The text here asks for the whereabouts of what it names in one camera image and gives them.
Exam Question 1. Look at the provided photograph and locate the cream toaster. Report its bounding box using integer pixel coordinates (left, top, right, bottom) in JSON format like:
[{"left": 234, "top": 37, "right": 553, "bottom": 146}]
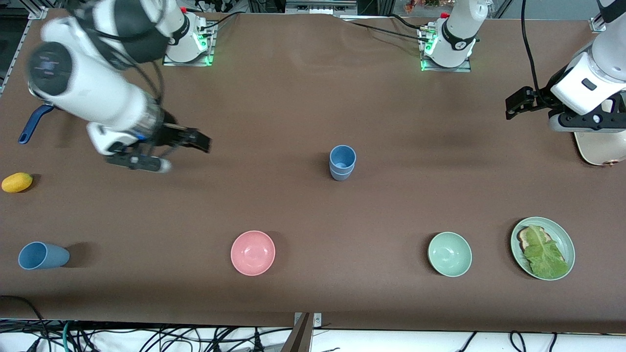
[{"left": 573, "top": 98, "right": 626, "bottom": 167}]

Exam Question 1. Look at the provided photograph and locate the brown table cover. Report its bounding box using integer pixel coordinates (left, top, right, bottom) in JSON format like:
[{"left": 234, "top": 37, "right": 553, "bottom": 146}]
[{"left": 0, "top": 10, "right": 626, "bottom": 334}]

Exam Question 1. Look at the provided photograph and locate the pink bowl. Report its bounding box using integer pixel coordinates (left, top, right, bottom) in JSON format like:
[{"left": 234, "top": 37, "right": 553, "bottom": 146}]
[{"left": 230, "top": 230, "right": 276, "bottom": 276}]

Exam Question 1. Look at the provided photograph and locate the toast slice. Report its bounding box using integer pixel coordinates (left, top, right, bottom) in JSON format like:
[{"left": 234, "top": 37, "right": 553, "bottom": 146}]
[{"left": 517, "top": 226, "right": 553, "bottom": 255}]

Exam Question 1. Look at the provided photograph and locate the green plate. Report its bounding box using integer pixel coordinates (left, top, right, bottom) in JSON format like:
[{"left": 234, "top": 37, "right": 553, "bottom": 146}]
[{"left": 511, "top": 217, "right": 576, "bottom": 281}]

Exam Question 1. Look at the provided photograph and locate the green lettuce leaf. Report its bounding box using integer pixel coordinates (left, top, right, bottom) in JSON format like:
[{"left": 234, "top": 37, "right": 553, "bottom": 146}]
[{"left": 523, "top": 225, "right": 570, "bottom": 279}]

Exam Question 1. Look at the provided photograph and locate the yellow lemon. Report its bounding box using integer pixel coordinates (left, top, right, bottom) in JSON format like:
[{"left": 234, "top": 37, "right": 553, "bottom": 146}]
[{"left": 1, "top": 172, "right": 33, "bottom": 193}]

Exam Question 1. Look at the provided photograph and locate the green bowl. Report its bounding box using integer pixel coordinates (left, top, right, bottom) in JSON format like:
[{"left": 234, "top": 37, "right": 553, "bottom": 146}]
[{"left": 427, "top": 231, "right": 473, "bottom": 278}]

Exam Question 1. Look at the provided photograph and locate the grey table beam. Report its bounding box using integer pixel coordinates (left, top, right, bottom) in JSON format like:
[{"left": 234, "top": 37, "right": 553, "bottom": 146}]
[{"left": 281, "top": 313, "right": 314, "bottom": 352}]

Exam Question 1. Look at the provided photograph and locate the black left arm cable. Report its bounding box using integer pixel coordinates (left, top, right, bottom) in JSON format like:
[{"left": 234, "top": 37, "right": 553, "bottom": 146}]
[{"left": 520, "top": 0, "right": 548, "bottom": 106}]

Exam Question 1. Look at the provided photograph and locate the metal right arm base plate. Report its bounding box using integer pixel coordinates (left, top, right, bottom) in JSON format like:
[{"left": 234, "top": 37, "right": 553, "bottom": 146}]
[{"left": 162, "top": 22, "right": 216, "bottom": 66}]

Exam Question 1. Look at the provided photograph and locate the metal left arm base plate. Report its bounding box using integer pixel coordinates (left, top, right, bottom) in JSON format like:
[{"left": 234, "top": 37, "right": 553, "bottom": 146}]
[{"left": 421, "top": 27, "right": 472, "bottom": 73}]

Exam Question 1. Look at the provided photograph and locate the black base cable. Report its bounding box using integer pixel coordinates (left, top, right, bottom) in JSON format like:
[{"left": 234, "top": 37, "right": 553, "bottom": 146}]
[
  {"left": 342, "top": 19, "right": 432, "bottom": 44},
  {"left": 198, "top": 11, "right": 240, "bottom": 37},
  {"left": 389, "top": 13, "right": 429, "bottom": 31}
]

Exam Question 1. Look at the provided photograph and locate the blue utensil handle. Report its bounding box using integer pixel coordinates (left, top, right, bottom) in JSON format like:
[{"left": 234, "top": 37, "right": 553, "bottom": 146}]
[{"left": 19, "top": 104, "right": 55, "bottom": 145}]

